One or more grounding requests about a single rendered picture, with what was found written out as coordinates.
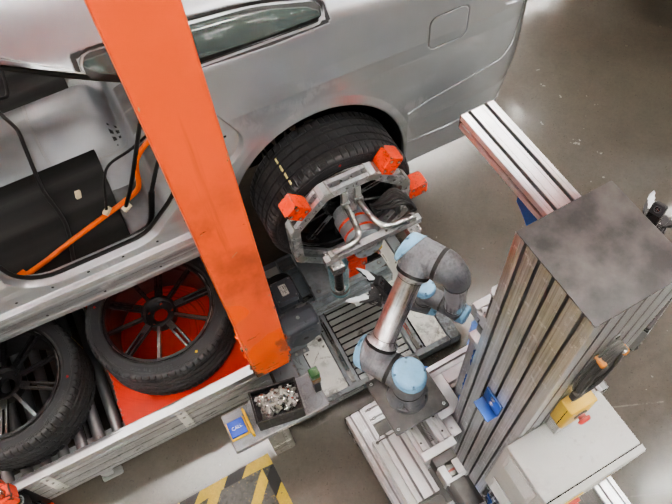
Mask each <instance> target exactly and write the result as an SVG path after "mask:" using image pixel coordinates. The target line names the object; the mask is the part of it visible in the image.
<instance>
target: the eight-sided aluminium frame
mask: <svg viewBox="0 0 672 504"><path fill-rule="evenodd" d="M350 178H352V179H350ZM348 179H350V180H348ZM346 180H348V181H346ZM371 180H376V181H381V182H385V183H390V184H394V187H395V188H398V189H400V190H401V191H403V192H406V193H407V194H408V196H409V190H410V179H409V177H408V176H407V175H406V173H405V172H404V170H402V169H400V168H397V169H396V170H395V172H394V173H393V174H392V175H382V174H381V172H380V170H379V169H378V167H377V166H376V165H375V163H374V162H370V161H368V162H366V163H362V164H361V165H359V166H357V167H355V168H353V169H350V170H348V171H346V172H344V173H342V174H339V175H337V176H335V177H333V178H330V179H328V180H326V181H322V182H321V183H319V184H317V185H316V186H315V187H314V188H313V189H312V191H311V192H310V194H309V195H308V196H307V197H306V198H305V199H306V201H307V202H308V204H309V206H310V207H311V209H312V210H311V211H310V212H309V213H308V215H307V216H306V217H305V218H304V219H303V221H296V220H288V219H287V221H286V223H285V229H286V232H287V237H288V241H289V246H290V250H291V253H292V255H293V256H294V258H295V260H296V262H300V263H319V264H324V263H323V260H322V258H323V256H324V255H323V254H324V253H326V252H328V251H330V250H332V249H336V248H338V247H340V246H342V245H344V244H346V243H345V241H344V242H342V243H339V244H337V245H335V246H333V247H331V248H319V247H308V246H303V244H302V239H301V231H302V230H303V229H304V228H305V227H306V226H307V224H308V223H309V222H310V221H311V220H312V219H313V217H314V216H315V215H316V214H317V213H318V212H319V210H320V209H321V208H322V207H323V206H324V205H325V203H326V202H327V201H328V200H330V199H331V198H333V197H336V196H338V195H340V194H341V193H344V192H346V191H349V190H351V189H353V188H355V187H357V186H359V185H362V184H364V183H366V182H369V181H371ZM343 181H346V182H344V183H341V182H343ZM340 183H341V184H340ZM407 211H408V208H407V207H406V206H405V205H402V206H399V207H397V208H395V209H390V210H385V211H384V213H383V214H382V215H381V216H380V217H379V218H378V219H380V220H381V221H383V222H392V221H395V220H397V219H400V217H402V216H403V215H405V213H406V212H407ZM394 212H395V213H394Z"/></svg>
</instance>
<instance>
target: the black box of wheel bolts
mask: <svg viewBox="0 0 672 504"><path fill-rule="evenodd" d="M248 395H249V399H250V403H251V407H252V410H253V414H254V418H255V422H256V424H257V425H258V427H259V429H260V431H263V430H266V429H269V428H272V427H275V426H278V425H281V424H284V423H287V422H290V421H293V420H296V419H299V418H302V417H305V416H306V414H305V411H304V406H303V403H302V399H301V396H300V393H299V390H298V386H297V383H296V380H295V377H292V378H289V379H286V380H283V381H280V382H277V383H274V384H271V385H267V386H264V387H261V388H258V389H255V390H252V391H249V392H248Z"/></svg>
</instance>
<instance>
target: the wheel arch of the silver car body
mask: <svg viewBox="0 0 672 504"><path fill-rule="evenodd" d="M344 111H345V112H346V111H350V112H351V111H354V112H361V113H365V114H368V115H370V116H372V117H374V118H376V119H377V120H378V121H379V122H380V123H381V124H382V125H383V127H384V128H385V129H386V131H387V132H388V134H389V135H390V136H391V138H392V139H393V141H394V142H395V143H396V145H397V146H398V147H399V149H400V150H401V152H402V153H403V154H404V156H405V155H406V138H405V134H404V131H403V128H402V126H401V124H400V123H399V121H398V120H397V119H396V118H395V117H394V116H393V115H392V114H391V113H389V112H388V111H386V110H384V109H382V108H380V107H377V106H374V105H369V104H358V103H356V104H344V105H338V106H333V107H330V108H326V109H323V110H320V111H318V112H315V113H313V114H310V115H308V116H306V117H304V118H302V119H300V120H299V121H297V122H295V123H294V124H292V125H290V126H289V127H287V128H286V129H288V128H290V127H292V126H294V125H297V124H299V123H301V122H304V121H306V120H308V119H311V118H312V119H316V118H318V117H322V116H324V115H328V114H331V113H332V114H333V113H336V112H344ZM286 129H285V130H286ZM285 130H283V131H282V132H284V131H285ZM282 132H281V133H282ZM281 133H279V134H278V135H280V134H281ZM278 135H277V136H278ZM277 136H275V137H274V138H273V139H275V138H276V137H277ZM273 139H272V140H273ZM272 140H271V141H272ZM271 141H270V142H271ZM270 142H269V143H270ZM269 143H268V144H269ZM268 144H267V145H268ZM267 145H266V146H267ZM266 146H265V147H266ZM265 147H264V148H265ZM264 148H263V149H264ZM263 149H262V150H263ZM262 150H261V151H262ZM261 151H260V152H259V153H258V154H257V155H256V156H255V158H254V159H253V160H252V162H251V163H250V164H249V166H248V167H247V169H249V168H251V167H254V166H256V165H258V164H260V162H261V161H262V160H263V158H262V154H261ZM247 169H246V170H245V172H244V174H245V173H246V171H247ZM244 174H243V175H242V177H241V179H240V181H239V184H238V187H239V185H240V182H241V180H242V178H243V176H244Z"/></svg>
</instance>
